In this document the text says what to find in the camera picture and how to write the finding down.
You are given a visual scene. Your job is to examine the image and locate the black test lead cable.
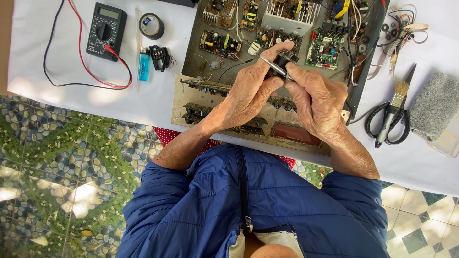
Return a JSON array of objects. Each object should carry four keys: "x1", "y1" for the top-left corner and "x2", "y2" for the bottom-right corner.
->
[{"x1": 43, "y1": 0, "x2": 132, "y2": 89}]

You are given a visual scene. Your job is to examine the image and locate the long front panel knob board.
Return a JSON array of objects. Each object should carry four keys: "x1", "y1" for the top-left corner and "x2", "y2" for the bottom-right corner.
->
[{"x1": 180, "y1": 78, "x2": 298, "y2": 111}]

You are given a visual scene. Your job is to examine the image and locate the brown circuit board with heatsink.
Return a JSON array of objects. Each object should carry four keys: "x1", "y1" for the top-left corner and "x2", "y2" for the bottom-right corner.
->
[{"x1": 201, "y1": 0, "x2": 239, "y2": 30}]

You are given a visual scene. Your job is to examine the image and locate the bundle of loose wires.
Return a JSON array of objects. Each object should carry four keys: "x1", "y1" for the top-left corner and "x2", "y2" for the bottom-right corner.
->
[{"x1": 369, "y1": 4, "x2": 430, "y2": 80}]

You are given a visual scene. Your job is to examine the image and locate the small board with yellow part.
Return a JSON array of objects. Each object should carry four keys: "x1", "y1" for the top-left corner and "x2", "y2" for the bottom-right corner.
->
[{"x1": 240, "y1": 0, "x2": 261, "y2": 31}]

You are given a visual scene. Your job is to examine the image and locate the red display window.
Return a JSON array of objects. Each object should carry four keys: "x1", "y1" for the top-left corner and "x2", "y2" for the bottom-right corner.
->
[{"x1": 270, "y1": 122, "x2": 323, "y2": 147}]

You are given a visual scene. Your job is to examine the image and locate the blue quilted jacket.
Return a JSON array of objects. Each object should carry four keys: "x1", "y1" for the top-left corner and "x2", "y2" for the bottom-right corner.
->
[{"x1": 116, "y1": 143, "x2": 392, "y2": 258}]

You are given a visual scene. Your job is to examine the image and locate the clear glue stick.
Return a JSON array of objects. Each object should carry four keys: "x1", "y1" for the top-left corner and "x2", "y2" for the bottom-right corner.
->
[{"x1": 134, "y1": 7, "x2": 141, "y2": 92}]

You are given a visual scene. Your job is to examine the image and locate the green circuit board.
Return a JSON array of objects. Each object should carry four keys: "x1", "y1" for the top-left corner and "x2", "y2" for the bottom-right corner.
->
[{"x1": 304, "y1": 27, "x2": 347, "y2": 71}]

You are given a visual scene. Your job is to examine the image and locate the black electrical tape roll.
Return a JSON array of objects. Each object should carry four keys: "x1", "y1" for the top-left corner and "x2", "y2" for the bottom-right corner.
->
[{"x1": 138, "y1": 12, "x2": 166, "y2": 41}]

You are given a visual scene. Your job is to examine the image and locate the grey fuzzy cloth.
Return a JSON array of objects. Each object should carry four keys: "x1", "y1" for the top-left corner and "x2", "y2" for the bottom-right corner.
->
[{"x1": 408, "y1": 71, "x2": 459, "y2": 142}]

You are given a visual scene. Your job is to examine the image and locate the grey metal amplifier chassis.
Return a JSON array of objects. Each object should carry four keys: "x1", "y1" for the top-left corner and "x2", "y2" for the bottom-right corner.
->
[{"x1": 171, "y1": 0, "x2": 392, "y2": 157}]

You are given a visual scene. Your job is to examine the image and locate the person's left hand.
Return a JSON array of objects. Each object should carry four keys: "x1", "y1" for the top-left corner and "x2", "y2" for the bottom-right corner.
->
[{"x1": 201, "y1": 41, "x2": 295, "y2": 134}]

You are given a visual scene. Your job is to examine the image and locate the blue transparent lighter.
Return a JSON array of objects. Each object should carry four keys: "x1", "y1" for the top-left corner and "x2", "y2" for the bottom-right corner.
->
[{"x1": 138, "y1": 47, "x2": 151, "y2": 82}]

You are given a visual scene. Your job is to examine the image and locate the large aluminium heatsink board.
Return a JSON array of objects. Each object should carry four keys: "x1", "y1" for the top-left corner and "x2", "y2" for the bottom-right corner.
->
[{"x1": 261, "y1": 0, "x2": 322, "y2": 36}]

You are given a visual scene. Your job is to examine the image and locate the white tablecloth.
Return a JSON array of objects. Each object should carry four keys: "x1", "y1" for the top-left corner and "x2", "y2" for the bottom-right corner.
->
[{"x1": 7, "y1": 0, "x2": 459, "y2": 197}]

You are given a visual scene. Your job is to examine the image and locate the black plastic connector part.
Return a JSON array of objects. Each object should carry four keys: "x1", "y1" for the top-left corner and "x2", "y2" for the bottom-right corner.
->
[{"x1": 148, "y1": 44, "x2": 177, "y2": 73}]

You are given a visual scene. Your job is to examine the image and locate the small black electronic component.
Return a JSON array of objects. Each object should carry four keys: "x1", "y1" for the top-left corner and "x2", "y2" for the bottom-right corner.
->
[{"x1": 267, "y1": 49, "x2": 300, "y2": 80}]

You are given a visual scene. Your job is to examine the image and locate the dark board with white connector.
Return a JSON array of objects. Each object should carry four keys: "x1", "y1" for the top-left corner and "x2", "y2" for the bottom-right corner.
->
[{"x1": 247, "y1": 28, "x2": 304, "y2": 57}]

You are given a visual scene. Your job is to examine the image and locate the clear plastic container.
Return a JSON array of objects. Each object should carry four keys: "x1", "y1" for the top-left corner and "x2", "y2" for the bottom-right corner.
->
[{"x1": 428, "y1": 114, "x2": 459, "y2": 158}]

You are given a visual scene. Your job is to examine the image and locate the person's right hand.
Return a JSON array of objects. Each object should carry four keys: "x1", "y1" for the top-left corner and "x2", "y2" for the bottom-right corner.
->
[{"x1": 285, "y1": 63, "x2": 350, "y2": 143}]

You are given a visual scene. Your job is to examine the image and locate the small metal screwdriver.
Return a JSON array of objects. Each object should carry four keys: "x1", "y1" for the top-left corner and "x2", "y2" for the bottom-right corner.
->
[{"x1": 260, "y1": 56, "x2": 295, "y2": 82}]

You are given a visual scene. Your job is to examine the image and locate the short front panel knob board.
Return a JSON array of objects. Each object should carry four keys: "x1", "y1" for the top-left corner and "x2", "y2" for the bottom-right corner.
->
[{"x1": 181, "y1": 103, "x2": 269, "y2": 137}]

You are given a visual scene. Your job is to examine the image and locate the paintbrush with grey handle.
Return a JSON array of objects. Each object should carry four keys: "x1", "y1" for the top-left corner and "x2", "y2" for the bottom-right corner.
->
[{"x1": 374, "y1": 63, "x2": 417, "y2": 149}]

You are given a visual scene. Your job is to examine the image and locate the red polka dot cushion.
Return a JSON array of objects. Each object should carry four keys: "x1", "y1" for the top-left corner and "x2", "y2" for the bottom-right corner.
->
[{"x1": 153, "y1": 126, "x2": 297, "y2": 170}]

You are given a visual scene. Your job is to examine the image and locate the beige shorts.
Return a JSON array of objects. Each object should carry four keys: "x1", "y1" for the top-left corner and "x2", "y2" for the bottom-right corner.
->
[{"x1": 227, "y1": 229, "x2": 305, "y2": 258}]

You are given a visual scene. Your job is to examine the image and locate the brown board with capacitors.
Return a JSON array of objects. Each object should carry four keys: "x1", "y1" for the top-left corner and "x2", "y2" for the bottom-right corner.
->
[{"x1": 199, "y1": 30, "x2": 243, "y2": 61}]

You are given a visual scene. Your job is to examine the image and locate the red test lead cable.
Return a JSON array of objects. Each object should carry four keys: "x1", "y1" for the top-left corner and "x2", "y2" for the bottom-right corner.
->
[{"x1": 67, "y1": 0, "x2": 133, "y2": 90}]

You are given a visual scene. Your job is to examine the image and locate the black digital multimeter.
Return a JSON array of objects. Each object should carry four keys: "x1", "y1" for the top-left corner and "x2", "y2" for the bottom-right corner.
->
[{"x1": 86, "y1": 2, "x2": 128, "y2": 62}]

